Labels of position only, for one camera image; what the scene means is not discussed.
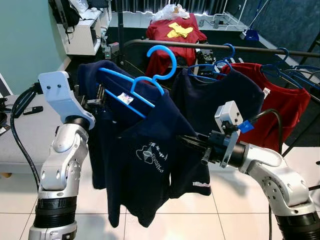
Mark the navy T-shirt with white print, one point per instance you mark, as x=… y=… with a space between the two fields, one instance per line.
x=145 y=165

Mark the blue plastic hanger with sticker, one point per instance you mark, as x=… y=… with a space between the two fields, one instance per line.
x=173 y=62

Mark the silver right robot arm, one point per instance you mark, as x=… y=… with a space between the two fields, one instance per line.
x=272 y=175

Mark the plain navy T-shirt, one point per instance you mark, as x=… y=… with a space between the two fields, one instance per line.
x=215 y=100

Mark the white cabinet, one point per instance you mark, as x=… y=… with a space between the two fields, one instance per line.
x=82 y=40

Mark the small black remote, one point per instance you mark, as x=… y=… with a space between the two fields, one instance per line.
x=32 y=110

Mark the grey padded bench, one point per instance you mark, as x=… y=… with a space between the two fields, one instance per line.
x=30 y=135

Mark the plain red T-shirt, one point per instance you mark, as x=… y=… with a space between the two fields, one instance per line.
x=285 y=110

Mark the black bag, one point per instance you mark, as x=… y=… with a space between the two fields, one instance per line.
x=64 y=12

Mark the red shirt with yellow emblem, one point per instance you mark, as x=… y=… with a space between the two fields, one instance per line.
x=165 y=37

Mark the black metal clothes rack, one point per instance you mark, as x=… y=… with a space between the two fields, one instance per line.
x=250 y=49

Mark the white plastic bag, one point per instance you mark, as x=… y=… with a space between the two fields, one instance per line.
x=175 y=11

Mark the blue dustpan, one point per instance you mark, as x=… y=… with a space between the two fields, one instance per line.
x=251 y=35

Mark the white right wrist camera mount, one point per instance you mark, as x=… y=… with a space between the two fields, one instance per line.
x=229 y=115

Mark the light grey left wrist camera mount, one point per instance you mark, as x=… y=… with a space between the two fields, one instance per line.
x=57 y=92

